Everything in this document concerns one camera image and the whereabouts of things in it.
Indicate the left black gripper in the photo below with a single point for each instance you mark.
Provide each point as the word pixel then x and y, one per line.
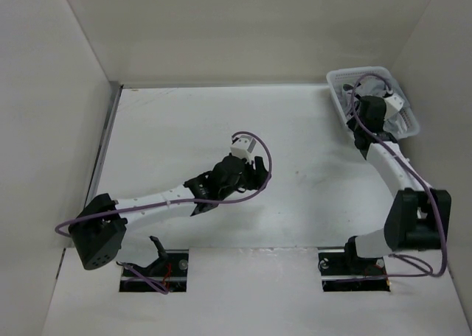
pixel 257 175

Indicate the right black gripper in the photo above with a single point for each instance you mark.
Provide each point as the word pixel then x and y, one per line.
pixel 383 116

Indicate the grey tank top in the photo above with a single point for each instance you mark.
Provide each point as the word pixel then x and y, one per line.
pixel 371 87

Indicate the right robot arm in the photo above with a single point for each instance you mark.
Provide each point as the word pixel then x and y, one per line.
pixel 419 216

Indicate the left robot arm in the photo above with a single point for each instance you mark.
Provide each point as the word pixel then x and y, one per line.
pixel 99 230

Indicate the white plastic basket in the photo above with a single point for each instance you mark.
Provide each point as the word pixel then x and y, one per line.
pixel 336 79

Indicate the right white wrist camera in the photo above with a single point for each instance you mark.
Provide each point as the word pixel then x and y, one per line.
pixel 394 103

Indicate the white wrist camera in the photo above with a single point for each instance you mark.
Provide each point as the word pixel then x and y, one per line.
pixel 394 103
pixel 242 147

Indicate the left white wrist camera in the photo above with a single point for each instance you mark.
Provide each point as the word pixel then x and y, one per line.
pixel 242 147

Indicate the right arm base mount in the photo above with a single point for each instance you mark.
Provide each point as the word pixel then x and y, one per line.
pixel 339 274

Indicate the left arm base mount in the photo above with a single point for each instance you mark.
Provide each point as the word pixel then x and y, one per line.
pixel 172 275

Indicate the metal table edge rail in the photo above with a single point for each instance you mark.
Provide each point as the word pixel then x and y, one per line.
pixel 116 90

